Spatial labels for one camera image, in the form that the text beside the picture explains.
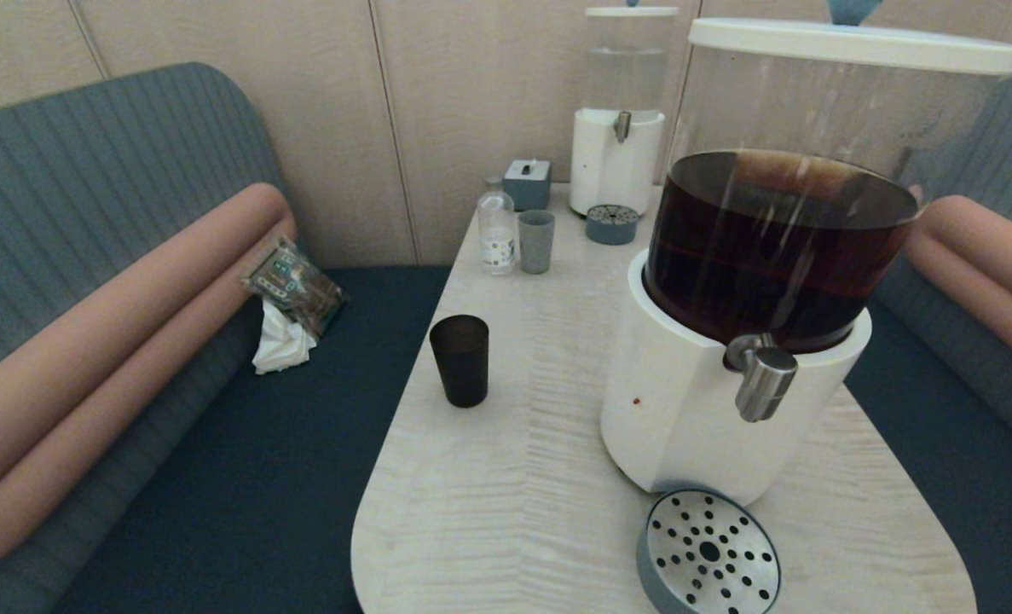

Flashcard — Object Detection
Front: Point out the black tapered cup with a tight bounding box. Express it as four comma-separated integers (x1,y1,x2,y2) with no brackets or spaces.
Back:
430,315,489,408

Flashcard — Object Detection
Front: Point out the large dark tea dispenser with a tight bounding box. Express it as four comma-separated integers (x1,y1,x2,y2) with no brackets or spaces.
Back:
599,0,1012,506

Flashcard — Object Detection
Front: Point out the grey-blue cup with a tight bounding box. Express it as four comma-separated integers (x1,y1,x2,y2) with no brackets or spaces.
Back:
518,211,557,275

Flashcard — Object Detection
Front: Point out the clear plastic bottle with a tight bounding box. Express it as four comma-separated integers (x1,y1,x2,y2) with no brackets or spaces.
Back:
477,177,518,276

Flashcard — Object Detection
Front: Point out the blue-grey tissue box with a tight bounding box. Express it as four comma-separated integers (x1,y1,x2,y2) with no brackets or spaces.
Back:
503,159,553,212

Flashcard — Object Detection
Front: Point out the small blue-grey perforated drip tray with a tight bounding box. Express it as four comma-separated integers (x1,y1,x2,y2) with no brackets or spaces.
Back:
586,205,641,246

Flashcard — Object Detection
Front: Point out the small clear water dispenser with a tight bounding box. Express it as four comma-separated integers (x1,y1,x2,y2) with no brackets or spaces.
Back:
570,0,682,218

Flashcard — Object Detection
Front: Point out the green snack packet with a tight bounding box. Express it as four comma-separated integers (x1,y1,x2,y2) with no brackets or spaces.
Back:
240,238,346,339

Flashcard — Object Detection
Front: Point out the crumpled white tissue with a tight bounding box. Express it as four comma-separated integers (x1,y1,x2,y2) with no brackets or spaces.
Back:
252,300,317,375

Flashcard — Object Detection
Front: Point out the large blue-grey perforated drip tray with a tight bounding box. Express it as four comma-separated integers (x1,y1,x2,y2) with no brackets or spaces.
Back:
638,488,782,614

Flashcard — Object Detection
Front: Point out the pink left bolster cushion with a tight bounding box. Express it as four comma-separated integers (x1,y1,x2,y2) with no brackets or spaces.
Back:
0,182,298,574

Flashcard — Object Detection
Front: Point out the pink bolster cushion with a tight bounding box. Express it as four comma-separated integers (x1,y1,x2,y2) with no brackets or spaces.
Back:
902,195,1012,382
0,182,298,574

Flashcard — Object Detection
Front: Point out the teal left bench sofa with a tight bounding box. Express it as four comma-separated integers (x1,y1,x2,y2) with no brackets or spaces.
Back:
0,62,451,614

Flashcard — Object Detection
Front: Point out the teal bench sofa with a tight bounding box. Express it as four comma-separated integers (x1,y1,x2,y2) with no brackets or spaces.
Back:
847,74,1012,614
0,62,451,614

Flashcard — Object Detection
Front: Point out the teal right bench sofa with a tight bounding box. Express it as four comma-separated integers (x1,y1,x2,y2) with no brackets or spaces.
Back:
847,74,1012,614

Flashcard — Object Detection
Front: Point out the pink right bolster cushion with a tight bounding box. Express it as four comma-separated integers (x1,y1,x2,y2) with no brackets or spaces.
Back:
902,195,1012,382

